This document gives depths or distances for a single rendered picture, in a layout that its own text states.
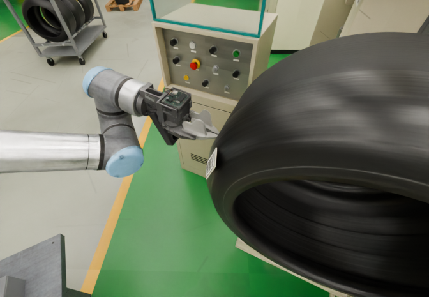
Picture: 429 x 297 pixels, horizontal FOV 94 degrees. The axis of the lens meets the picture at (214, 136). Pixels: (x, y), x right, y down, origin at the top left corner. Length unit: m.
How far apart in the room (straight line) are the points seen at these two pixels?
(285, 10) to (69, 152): 3.61
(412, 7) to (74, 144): 0.76
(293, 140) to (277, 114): 0.04
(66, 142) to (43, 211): 1.72
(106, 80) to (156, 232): 1.35
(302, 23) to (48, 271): 3.97
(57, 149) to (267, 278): 1.45
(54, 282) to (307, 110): 1.14
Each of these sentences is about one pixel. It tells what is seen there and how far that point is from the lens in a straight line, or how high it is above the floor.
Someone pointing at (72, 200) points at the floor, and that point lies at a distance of 2.15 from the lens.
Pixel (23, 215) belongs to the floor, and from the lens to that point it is 2.31.
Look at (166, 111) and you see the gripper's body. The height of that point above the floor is 1.30.
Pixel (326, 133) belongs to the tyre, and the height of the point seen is 1.44.
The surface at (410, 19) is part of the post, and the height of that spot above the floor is 1.47.
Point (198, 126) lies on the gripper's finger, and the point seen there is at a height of 1.28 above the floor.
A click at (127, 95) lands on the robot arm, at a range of 0.54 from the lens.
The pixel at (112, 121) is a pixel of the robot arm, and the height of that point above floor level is 1.23.
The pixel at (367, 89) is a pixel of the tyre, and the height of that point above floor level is 1.48.
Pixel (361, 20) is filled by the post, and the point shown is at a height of 1.45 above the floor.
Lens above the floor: 1.61
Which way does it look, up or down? 46 degrees down
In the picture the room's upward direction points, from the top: straight up
